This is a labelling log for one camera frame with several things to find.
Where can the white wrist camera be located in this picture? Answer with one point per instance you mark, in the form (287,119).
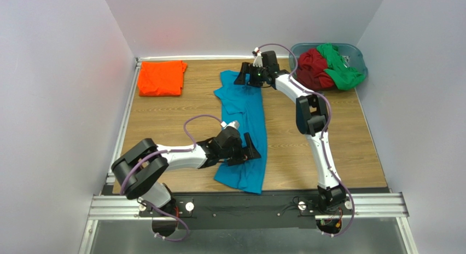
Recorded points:
(258,62)
(234,124)

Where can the translucent teal plastic bin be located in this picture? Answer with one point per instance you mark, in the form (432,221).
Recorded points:
(353,56)

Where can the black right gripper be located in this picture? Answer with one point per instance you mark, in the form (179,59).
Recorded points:
(246,76)

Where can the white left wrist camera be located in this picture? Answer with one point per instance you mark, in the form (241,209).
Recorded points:
(234,124)

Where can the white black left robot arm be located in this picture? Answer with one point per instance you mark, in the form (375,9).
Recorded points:
(139,169)

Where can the blue t shirt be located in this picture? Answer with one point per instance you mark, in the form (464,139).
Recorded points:
(244,104)

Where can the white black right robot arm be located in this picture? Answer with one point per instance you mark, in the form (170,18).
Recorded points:
(312,117)

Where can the aluminium left side rail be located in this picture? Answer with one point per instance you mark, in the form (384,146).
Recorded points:
(123,125)

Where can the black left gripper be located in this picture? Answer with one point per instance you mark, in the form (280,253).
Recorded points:
(241,150)

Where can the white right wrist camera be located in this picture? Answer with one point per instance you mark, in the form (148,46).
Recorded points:
(258,62)

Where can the green t shirt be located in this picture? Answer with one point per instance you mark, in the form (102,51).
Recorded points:
(344,77)

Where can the aluminium front frame rail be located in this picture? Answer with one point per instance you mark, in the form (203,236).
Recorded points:
(367,205)

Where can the folded orange t shirt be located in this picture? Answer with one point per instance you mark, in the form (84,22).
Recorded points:
(161,78)

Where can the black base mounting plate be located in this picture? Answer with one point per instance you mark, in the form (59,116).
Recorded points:
(238,210)

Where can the dark red t shirt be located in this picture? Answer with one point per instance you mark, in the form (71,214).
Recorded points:
(311,71)

